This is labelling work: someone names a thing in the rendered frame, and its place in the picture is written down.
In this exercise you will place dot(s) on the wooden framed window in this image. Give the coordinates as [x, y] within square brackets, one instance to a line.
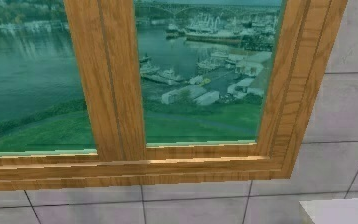
[110, 100]

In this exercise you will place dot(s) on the white worktop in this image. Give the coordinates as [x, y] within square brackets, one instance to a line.
[337, 211]

